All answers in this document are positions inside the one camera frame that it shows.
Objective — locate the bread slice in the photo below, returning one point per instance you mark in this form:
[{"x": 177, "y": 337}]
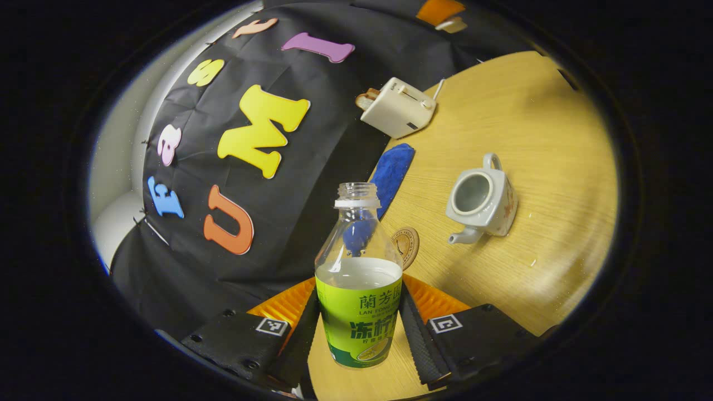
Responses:
[{"x": 366, "y": 99}]

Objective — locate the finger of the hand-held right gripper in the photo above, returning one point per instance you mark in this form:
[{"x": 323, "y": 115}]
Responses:
[{"x": 440, "y": 11}]

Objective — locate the round wooden coaster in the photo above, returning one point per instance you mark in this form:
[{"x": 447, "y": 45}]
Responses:
[{"x": 410, "y": 245}]

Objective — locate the white toaster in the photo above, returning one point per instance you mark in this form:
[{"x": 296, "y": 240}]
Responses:
[{"x": 398, "y": 111}]

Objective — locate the blue towel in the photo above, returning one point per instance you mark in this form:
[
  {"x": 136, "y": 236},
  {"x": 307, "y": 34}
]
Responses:
[{"x": 392, "y": 172}]

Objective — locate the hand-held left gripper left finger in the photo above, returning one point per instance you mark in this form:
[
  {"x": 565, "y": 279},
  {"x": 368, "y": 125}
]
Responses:
[{"x": 298, "y": 351}]

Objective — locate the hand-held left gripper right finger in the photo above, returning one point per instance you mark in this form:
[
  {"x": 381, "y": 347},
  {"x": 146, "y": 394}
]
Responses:
[{"x": 423, "y": 351}]

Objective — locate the black backdrop cloth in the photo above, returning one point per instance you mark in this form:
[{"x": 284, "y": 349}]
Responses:
[{"x": 312, "y": 156}]

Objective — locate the green label water bottle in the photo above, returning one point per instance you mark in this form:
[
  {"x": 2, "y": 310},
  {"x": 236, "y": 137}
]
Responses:
[{"x": 359, "y": 323}]

